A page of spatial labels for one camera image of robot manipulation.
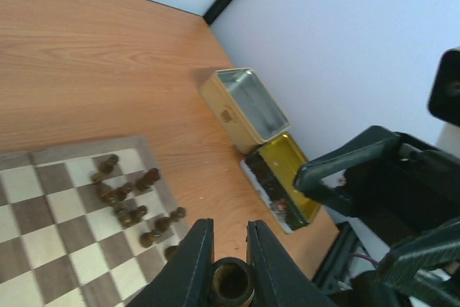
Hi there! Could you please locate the wooden folding chess board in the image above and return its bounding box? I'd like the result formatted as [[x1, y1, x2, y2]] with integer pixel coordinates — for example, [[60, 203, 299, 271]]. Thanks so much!
[[1, 137, 188, 306]]

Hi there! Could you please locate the dark rook chess piece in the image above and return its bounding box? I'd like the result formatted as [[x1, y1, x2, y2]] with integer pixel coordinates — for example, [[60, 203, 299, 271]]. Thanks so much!
[[208, 257, 254, 307]]

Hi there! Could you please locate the dark bishop chess piece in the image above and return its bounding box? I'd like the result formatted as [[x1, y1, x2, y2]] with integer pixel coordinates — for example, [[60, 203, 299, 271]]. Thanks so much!
[[139, 229, 162, 248]]

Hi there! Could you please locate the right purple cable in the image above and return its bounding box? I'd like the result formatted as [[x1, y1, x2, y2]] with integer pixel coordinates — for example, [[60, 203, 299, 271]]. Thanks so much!
[[348, 252, 380, 268]]

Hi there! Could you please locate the silver tin lid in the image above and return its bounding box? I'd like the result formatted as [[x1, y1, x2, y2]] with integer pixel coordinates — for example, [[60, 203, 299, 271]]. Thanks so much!
[[200, 68, 290, 155]]

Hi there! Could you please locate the dark pawn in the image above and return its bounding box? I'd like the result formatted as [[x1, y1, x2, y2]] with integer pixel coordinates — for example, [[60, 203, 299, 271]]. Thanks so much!
[[154, 207, 187, 233]]

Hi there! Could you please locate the gold tin box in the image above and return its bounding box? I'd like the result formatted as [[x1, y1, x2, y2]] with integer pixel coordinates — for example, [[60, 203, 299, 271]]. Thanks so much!
[[240, 132, 321, 234]]

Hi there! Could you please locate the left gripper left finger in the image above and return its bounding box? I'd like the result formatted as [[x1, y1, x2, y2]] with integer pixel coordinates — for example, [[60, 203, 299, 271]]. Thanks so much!
[[129, 219, 214, 307]]

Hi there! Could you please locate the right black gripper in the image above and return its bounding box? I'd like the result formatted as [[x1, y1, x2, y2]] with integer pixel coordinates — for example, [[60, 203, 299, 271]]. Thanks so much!
[[293, 125, 459, 306]]

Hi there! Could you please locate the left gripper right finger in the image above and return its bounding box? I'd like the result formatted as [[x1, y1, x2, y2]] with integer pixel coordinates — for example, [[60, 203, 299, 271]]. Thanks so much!
[[247, 220, 335, 307]]

